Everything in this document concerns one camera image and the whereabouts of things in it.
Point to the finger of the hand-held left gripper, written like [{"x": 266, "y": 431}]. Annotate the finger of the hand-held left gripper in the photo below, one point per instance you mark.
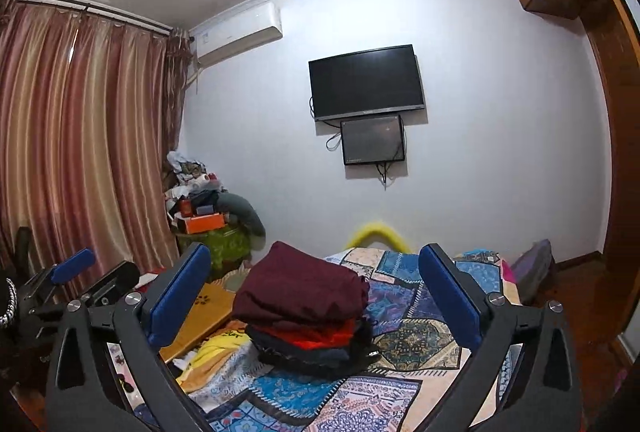
[
  {"x": 112, "y": 279},
  {"x": 75, "y": 262}
]

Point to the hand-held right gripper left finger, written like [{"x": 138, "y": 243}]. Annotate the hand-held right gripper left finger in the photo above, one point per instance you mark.
[{"x": 175, "y": 297}]

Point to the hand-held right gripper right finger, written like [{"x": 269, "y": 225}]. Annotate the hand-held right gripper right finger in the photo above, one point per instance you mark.
[{"x": 450, "y": 297}]

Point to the maroon garment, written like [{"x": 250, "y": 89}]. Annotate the maroon garment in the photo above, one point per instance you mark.
[{"x": 295, "y": 282}]

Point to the patchwork blanket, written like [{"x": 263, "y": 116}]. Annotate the patchwork blanket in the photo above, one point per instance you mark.
[{"x": 410, "y": 342}]

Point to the green cloth covered stand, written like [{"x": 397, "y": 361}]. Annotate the green cloth covered stand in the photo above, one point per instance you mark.
[{"x": 220, "y": 252}]

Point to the yellow cloth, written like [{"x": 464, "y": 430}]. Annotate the yellow cloth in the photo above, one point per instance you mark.
[{"x": 215, "y": 354}]

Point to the orange box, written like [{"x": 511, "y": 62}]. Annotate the orange box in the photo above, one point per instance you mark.
[{"x": 200, "y": 223}]

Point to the purple bag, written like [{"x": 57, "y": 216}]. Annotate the purple bag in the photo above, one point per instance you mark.
[{"x": 532, "y": 269}]

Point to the yellow foam arch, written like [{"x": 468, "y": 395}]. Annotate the yellow foam arch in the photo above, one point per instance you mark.
[{"x": 375, "y": 232}]

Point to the gray cloth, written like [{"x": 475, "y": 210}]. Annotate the gray cloth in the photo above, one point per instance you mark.
[{"x": 242, "y": 209}]

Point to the clutter pile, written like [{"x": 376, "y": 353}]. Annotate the clutter pile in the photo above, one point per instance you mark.
[{"x": 190, "y": 184}]

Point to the striped curtain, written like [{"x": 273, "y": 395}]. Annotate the striped curtain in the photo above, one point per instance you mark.
[{"x": 75, "y": 137}]

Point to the red garment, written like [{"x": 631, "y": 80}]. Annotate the red garment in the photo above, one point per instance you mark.
[{"x": 320, "y": 336}]

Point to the dark garments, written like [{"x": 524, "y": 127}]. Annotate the dark garments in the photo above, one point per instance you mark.
[{"x": 310, "y": 359}]

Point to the curtain rod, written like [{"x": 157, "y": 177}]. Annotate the curtain rod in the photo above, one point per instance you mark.
[{"x": 100, "y": 9}]

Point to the white air conditioner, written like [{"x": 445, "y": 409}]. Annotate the white air conditioner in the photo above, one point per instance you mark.
[{"x": 235, "y": 34}]

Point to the small black wall monitor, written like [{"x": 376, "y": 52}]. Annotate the small black wall monitor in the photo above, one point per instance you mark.
[{"x": 372, "y": 139}]

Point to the black wall television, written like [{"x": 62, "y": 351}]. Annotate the black wall television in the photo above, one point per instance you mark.
[{"x": 365, "y": 82}]

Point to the wooden door frame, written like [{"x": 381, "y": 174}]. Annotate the wooden door frame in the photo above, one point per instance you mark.
[{"x": 615, "y": 112}]

